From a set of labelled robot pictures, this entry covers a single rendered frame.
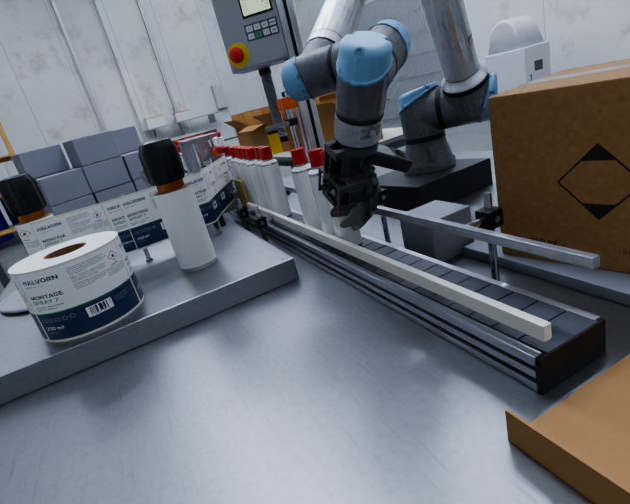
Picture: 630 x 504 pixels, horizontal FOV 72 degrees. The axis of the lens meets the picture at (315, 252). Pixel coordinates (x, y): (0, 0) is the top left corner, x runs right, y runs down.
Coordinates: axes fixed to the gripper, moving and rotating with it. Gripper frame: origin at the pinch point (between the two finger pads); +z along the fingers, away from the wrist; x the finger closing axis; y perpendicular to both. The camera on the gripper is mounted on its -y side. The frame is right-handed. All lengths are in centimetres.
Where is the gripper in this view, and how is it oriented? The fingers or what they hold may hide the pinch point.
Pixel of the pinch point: (357, 223)
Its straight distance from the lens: 86.0
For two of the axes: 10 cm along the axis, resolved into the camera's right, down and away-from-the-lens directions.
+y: -8.7, 3.6, -3.4
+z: -0.1, 6.8, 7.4
